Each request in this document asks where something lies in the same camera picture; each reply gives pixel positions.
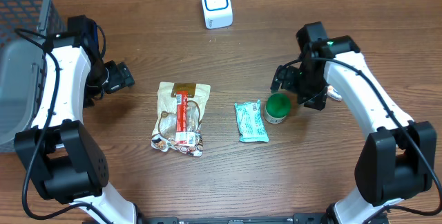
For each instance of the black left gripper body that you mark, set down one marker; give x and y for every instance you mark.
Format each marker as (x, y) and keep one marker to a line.
(119, 77)

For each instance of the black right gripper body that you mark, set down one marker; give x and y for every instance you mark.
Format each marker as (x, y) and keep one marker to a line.
(286, 79)

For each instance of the orange snack packet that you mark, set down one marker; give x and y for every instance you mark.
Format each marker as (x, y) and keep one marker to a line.
(333, 93)

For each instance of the green lid jar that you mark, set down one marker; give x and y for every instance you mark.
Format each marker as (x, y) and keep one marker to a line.
(277, 108)

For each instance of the teal snack packet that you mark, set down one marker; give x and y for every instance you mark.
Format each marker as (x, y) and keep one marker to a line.
(249, 121)

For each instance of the brown snack bag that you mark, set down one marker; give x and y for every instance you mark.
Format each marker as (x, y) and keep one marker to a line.
(163, 135)

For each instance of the red white snack bar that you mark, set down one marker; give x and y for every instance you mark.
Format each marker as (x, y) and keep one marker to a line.
(182, 136)

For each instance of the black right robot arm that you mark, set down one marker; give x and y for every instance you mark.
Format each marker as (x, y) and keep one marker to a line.
(397, 159)

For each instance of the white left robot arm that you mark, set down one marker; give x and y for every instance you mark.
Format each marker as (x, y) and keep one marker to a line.
(65, 168)

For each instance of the white barcode scanner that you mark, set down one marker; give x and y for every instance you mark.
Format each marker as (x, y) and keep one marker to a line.
(217, 13)

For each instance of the grey plastic basket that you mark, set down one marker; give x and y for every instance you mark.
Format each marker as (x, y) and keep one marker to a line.
(22, 66)

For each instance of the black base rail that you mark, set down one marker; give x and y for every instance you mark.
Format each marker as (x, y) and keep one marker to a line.
(241, 220)

